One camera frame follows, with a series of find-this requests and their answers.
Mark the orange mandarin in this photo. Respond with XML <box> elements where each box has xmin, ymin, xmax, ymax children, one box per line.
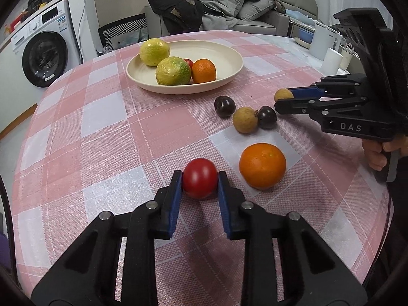
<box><xmin>191</xmin><ymin>59</ymin><xmax>216</xmax><ymax>83</ymax></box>
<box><xmin>239</xmin><ymin>143</ymin><xmax>287</xmax><ymax>190</ymax></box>

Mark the white marble table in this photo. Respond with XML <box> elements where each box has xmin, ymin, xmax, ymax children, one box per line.
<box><xmin>280</xmin><ymin>35</ymin><xmax>361</xmax><ymax>80</ymax></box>

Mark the grey sofa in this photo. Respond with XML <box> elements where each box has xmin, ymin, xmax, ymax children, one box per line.
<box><xmin>144</xmin><ymin>0</ymin><xmax>319</xmax><ymax>37</ymax></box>

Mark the dark purple plum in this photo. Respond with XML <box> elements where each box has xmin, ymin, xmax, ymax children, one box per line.
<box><xmin>214</xmin><ymin>96</ymin><xmax>236</xmax><ymax>118</ymax></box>
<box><xmin>257</xmin><ymin>105</ymin><xmax>278</xmax><ymax>130</ymax></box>

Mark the cream round plate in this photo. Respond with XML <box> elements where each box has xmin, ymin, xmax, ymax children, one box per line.
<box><xmin>126</xmin><ymin>40</ymin><xmax>244</xmax><ymax>94</ymax></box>

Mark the black jacket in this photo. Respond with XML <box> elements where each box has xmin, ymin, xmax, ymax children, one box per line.
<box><xmin>147</xmin><ymin>0</ymin><xmax>205</xmax><ymax>34</ymax></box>

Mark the purple bag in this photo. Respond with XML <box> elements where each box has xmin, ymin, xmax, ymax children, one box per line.
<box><xmin>0</xmin><ymin>232</ymin><xmax>9</xmax><ymax>263</ymax></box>

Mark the white kettle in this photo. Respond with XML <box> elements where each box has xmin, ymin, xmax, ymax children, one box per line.
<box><xmin>309</xmin><ymin>22</ymin><xmax>338</xmax><ymax>60</ymax></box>

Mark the white washing machine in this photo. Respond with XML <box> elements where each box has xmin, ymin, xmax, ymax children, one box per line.
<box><xmin>11</xmin><ymin>0</ymin><xmax>82</xmax><ymax>89</ymax></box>

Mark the brown longan with stem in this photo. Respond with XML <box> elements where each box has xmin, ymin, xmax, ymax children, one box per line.
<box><xmin>233</xmin><ymin>107</ymin><xmax>259</xmax><ymax>134</ymax></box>

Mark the yellow passion fruit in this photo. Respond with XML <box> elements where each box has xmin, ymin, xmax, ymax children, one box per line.
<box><xmin>139</xmin><ymin>38</ymin><xmax>171</xmax><ymax>67</ymax></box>

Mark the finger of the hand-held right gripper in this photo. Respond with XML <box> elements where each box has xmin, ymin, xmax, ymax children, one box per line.
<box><xmin>288</xmin><ymin>73</ymin><xmax>368</xmax><ymax>99</ymax></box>
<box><xmin>274</xmin><ymin>96</ymin><xmax>371</xmax><ymax>117</ymax></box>

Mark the light blue cloth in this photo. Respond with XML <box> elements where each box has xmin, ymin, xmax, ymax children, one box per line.
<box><xmin>285</xmin><ymin>8</ymin><xmax>314</xmax><ymax>20</ymax></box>

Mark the crumpled pale blue paper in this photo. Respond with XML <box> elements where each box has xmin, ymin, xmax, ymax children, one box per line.
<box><xmin>110</xmin><ymin>29</ymin><xmax>150</xmax><ymax>52</ymax></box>

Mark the cream cup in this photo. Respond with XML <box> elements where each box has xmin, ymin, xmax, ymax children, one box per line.
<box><xmin>339</xmin><ymin>49</ymin><xmax>354</xmax><ymax>70</ymax></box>

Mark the blue container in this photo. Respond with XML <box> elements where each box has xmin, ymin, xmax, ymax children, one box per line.
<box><xmin>295</xmin><ymin>27</ymin><xmax>314</xmax><ymax>47</ymax></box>

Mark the white cup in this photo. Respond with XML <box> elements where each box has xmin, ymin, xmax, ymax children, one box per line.
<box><xmin>321</xmin><ymin>47</ymin><xmax>344</xmax><ymax>74</ymax></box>

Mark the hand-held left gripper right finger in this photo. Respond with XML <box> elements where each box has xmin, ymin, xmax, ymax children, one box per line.
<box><xmin>217</xmin><ymin>170</ymin><xmax>368</xmax><ymax>306</ymax></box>

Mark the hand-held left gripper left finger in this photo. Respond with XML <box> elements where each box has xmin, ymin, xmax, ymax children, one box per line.
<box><xmin>30</xmin><ymin>170</ymin><xmax>184</xmax><ymax>306</ymax></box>

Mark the green-patched passion fruit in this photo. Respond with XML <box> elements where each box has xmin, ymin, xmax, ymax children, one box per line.
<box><xmin>155</xmin><ymin>56</ymin><xmax>192</xmax><ymax>86</ymax></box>

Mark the red box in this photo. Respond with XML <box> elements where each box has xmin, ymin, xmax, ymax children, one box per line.
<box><xmin>11</xmin><ymin>13</ymin><xmax>29</xmax><ymax>28</ymax></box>

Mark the person's right hand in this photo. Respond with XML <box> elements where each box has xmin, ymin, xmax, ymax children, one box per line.
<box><xmin>362</xmin><ymin>135</ymin><xmax>408</xmax><ymax>171</ymax></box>

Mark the grey blanket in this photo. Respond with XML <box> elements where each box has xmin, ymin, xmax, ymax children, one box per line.
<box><xmin>201</xmin><ymin>0</ymin><xmax>239</xmax><ymax>32</ymax></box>

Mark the black white patterned basket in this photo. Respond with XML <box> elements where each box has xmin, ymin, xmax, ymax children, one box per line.
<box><xmin>98</xmin><ymin>16</ymin><xmax>149</xmax><ymax>52</ymax></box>

